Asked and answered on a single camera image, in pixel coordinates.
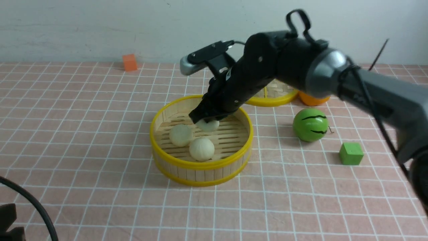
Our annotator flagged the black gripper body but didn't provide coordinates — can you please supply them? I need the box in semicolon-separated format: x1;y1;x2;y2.
189;32;293;124

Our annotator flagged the white bun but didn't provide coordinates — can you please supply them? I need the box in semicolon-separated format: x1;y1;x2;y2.
169;125;193;147
196;119;220;133
189;137;215;162

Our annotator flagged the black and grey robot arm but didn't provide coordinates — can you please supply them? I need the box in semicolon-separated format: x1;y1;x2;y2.
180;30;428;211

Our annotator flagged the woven bamboo steamer lid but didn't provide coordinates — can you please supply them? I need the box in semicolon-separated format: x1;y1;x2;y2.
246;79;298;107

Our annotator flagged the bamboo steamer tray yellow rim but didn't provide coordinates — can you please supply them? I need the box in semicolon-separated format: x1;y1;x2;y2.
149;95;254;187

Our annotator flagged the orange toy pear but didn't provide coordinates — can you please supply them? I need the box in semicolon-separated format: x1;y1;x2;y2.
298;91;330;106

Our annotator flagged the green toy watermelon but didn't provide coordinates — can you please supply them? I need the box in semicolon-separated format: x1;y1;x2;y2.
293;108;334;142

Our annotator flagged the green foam cube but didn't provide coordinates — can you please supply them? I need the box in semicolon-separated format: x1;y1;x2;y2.
339;142;364;166

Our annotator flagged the orange foam cube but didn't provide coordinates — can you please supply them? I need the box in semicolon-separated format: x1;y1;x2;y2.
122;54;138;72

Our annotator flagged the pink checkered tablecloth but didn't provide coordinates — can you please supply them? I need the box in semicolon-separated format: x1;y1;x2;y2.
0;62;427;241

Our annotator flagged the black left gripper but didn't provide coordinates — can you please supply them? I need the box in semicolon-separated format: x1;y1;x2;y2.
0;203;26;241

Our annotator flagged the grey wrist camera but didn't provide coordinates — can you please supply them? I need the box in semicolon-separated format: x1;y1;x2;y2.
180;40;235;76

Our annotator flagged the black cable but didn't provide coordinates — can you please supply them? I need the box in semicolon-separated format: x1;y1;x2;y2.
0;176;60;241

